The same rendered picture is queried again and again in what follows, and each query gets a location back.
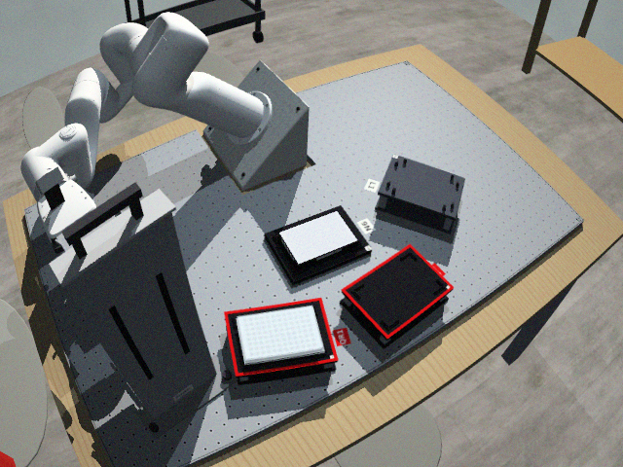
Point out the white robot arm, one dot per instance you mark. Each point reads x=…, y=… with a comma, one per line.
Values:
x=168, y=53

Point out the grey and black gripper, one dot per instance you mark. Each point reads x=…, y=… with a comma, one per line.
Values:
x=77, y=204

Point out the dark grey rectangular nest with corner posts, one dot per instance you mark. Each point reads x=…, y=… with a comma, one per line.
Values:
x=425, y=189

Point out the white microplate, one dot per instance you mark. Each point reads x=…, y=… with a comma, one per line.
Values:
x=279, y=335

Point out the black rectangular nest with red border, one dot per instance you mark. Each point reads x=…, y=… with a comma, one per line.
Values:
x=396, y=295
x=307, y=365

